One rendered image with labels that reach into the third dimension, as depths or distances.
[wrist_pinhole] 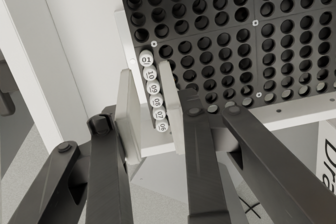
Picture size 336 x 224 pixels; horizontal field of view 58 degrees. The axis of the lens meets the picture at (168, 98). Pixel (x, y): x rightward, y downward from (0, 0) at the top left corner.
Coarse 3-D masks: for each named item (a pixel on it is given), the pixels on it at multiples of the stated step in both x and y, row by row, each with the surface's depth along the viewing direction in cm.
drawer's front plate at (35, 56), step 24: (0, 0) 22; (24, 0) 25; (0, 24) 23; (24, 24) 24; (48, 24) 30; (0, 48) 23; (24, 48) 24; (48, 48) 29; (24, 72) 24; (48, 72) 28; (24, 96) 25; (48, 96) 26; (72, 96) 33; (48, 120) 27; (72, 120) 31; (48, 144) 28
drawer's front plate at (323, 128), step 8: (320, 120) 42; (328, 120) 40; (320, 128) 43; (328, 128) 40; (320, 136) 43; (328, 136) 41; (320, 144) 44; (320, 152) 44; (328, 152) 42; (320, 160) 45; (328, 160) 42; (320, 168) 45; (320, 176) 46; (328, 176) 43
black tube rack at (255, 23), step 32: (128, 0) 28; (160, 0) 28; (192, 0) 26; (224, 0) 29; (256, 0) 26; (288, 0) 30; (320, 0) 27; (160, 32) 30; (192, 32) 27; (224, 32) 27; (256, 32) 28; (288, 32) 28; (320, 32) 31; (192, 64) 28; (224, 64) 32; (256, 64) 29; (288, 64) 32; (320, 64) 33; (224, 96) 31; (256, 96) 31; (288, 96) 31
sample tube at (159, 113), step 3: (162, 105) 30; (153, 108) 30; (156, 108) 29; (159, 108) 29; (162, 108) 29; (153, 111) 29; (156, 111) 29; (159, 111) 29; (162, 111) 29; (153, 114) 29; (156, 114) 29; (159, 114) 29; (162, 114) 29; (156, 117) 29; (159, 117) 29; (162, 117) 29
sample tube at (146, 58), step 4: (140, 52) 27; (144, 52) 27; (148, 52) 27; (140, 56) 26; (144, 56) 26; (148, 56) 26; (152, 56) 27; (140, 60) 26; (144, 60) 26; (148, 60) 27; (152, 60) 27; (144, 64) 27; (148, 64) 27
